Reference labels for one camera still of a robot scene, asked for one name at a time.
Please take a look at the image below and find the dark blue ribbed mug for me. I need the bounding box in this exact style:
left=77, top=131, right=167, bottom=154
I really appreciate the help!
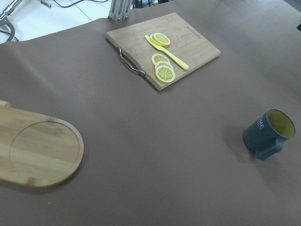
left=243, top=109, right=295, bottom=161

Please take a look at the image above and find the wooden cup storage rack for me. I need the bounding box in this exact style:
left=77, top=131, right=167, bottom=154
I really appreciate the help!
left=0, top=100, right=84, bottom=188

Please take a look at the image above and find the lemon slice middle of row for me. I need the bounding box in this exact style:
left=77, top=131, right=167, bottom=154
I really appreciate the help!
left=155, top=61, right=174, bottom=71

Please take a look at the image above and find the yellow plastic knife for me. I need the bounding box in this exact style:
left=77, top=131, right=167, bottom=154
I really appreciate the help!
left=144, top=35, right=189, bottom=70

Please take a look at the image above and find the wooden cutting board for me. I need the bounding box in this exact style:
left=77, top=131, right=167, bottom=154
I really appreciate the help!
left=107, top=13, right=221, bottom=90

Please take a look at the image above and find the lemon slice top of pair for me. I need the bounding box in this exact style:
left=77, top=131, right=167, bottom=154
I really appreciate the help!
left=152, top=32, right=170, bottom=46

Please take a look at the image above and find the lemon slice under pair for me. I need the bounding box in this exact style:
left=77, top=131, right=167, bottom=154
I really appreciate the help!
left=150, top=34, right=156, bottom=44

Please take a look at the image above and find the metal grabber stick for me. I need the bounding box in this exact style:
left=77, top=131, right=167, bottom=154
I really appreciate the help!
left=0, top=0, right=23, bottom=42

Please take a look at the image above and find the aluminium frame post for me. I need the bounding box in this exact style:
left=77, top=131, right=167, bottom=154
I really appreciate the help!
left=108, top=0, right=132, bottom=22

